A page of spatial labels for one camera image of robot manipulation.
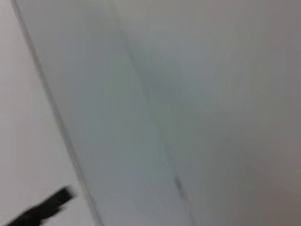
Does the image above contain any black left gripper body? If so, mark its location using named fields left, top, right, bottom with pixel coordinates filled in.
left=4, top=206, right=48, bottom=226

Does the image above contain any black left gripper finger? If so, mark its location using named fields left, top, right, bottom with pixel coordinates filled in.
left=37, top=186, right=76, bottom=220

